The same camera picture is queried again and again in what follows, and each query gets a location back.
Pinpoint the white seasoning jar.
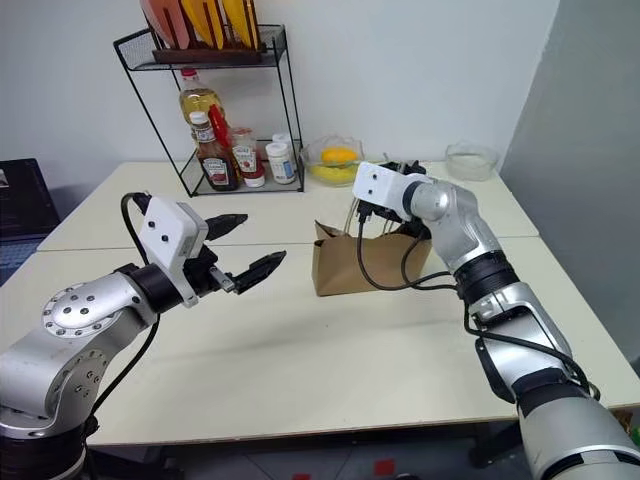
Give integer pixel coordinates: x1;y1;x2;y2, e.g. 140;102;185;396
265;141;297;186

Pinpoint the orange yellow round fruit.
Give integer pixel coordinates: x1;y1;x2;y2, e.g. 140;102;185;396
321;146;360;167

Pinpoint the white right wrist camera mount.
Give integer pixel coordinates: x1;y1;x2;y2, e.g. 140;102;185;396
351;161;418;217

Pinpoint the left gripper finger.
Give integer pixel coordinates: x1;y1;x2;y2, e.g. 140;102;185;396
230;249;288;296
203;212;250;245

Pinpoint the blue plastic crate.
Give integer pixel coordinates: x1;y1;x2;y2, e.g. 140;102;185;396
0;236;40;289

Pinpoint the glass fruit bowl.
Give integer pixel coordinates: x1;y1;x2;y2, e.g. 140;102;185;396
301;132;365;188

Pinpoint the dark wooden plate holder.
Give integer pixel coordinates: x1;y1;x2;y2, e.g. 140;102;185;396
151;41;267;66

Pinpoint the large ketchup bottle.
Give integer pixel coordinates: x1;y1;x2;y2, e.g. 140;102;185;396
188;111;242;193

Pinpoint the black box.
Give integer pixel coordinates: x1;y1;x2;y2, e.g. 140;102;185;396
0;158;62;242

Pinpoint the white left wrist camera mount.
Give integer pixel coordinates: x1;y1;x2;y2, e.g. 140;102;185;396
138;195;211;309

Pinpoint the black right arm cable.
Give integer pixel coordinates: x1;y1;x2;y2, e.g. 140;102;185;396
355;207;600;402
401;233;455;287

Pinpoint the brown paper bag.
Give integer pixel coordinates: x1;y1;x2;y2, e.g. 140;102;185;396
312;199;435;300

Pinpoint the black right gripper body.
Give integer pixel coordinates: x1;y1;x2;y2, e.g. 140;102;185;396
355;158;428;225

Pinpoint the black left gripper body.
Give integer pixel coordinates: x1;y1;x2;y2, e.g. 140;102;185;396
182;243;237;298

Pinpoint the small ketchup bottle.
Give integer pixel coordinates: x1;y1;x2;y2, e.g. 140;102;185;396
231;128;267;189

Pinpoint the red squeeze bottle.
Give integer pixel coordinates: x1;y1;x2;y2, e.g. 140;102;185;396
206;103;235;149

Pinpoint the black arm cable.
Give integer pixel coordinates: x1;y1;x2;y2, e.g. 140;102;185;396
401;233;455;287
355;207;600;402
91;191;163;427

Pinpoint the empty glass bowl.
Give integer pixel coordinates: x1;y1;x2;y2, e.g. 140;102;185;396
444;140;502;182

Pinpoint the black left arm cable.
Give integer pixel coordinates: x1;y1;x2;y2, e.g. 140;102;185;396
91;191;163;427

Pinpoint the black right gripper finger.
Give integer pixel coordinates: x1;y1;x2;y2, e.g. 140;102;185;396
399;218;434;243

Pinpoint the orange plate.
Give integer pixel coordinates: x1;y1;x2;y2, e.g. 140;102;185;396
140;0;190;50

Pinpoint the black wire shelf rack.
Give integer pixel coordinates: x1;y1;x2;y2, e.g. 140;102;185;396
112;23;306;198

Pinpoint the cooking oil bottle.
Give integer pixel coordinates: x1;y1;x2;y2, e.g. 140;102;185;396
178;66;222;129

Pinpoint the yellow plate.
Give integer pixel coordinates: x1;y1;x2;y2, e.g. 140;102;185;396
180;0;225;51
221;0;262;52

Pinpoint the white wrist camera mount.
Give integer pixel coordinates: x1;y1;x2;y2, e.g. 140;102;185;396
138;195;211;309
351;161;418;217

